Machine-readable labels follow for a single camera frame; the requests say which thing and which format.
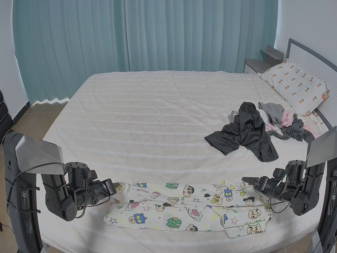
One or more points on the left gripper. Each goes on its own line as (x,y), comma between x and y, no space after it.
(101,191)

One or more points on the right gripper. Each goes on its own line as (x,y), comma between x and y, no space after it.
(271,190)

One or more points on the white printed pyjama top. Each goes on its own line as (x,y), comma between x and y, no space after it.
(184,209)

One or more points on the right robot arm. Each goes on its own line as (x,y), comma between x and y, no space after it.
(302,201)

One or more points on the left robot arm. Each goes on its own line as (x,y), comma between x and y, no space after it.
(55,199)

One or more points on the black garment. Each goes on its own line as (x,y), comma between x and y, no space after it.
(250,130)

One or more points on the dark grey garment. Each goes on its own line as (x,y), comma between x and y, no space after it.
(296,129)

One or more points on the pink garment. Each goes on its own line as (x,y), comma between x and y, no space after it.
(287,118)

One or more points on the bed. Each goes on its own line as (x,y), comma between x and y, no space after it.
(144,120)

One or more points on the white printed pillow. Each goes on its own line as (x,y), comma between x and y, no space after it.
(297,86)

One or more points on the black chest of drawers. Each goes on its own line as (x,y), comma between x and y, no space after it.
(5,115)

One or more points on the grey bedside table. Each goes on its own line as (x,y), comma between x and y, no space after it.
(256,62)

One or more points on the blue-green curtain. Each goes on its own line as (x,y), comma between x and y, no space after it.
(131,35)

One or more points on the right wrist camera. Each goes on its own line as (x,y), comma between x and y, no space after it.
(279,174)

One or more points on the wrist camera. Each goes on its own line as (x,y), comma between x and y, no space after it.
(90,175)
(279,174)

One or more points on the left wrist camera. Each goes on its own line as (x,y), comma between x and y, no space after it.
(90,175)

